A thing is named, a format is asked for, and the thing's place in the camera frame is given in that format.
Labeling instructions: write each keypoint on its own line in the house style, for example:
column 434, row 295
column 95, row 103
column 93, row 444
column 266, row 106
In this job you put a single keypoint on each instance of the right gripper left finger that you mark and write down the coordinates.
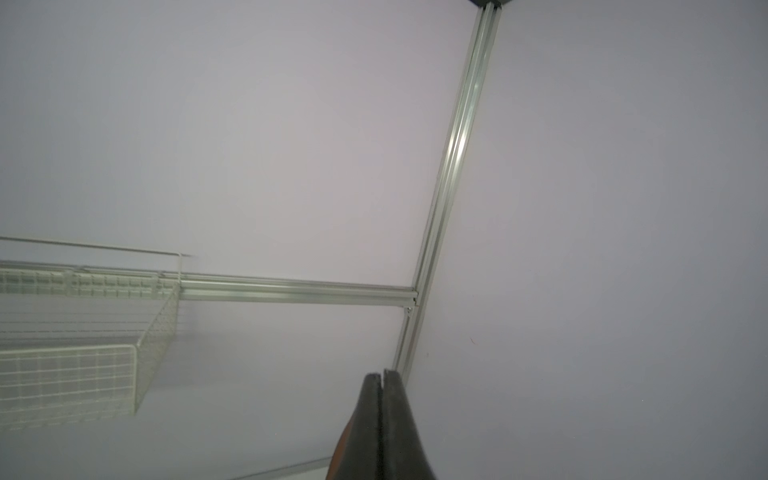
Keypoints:
column 363, row 455

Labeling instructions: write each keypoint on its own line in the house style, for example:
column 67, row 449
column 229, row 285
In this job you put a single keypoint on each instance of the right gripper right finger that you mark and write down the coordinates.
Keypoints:
column 403, row 456

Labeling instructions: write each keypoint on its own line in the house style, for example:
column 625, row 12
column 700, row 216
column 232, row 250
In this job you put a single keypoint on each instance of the brown ribbon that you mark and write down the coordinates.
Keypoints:
column 339, row 451

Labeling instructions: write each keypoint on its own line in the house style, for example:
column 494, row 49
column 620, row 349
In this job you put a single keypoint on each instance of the white wire wall basket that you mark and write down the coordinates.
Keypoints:
column 84, row 328

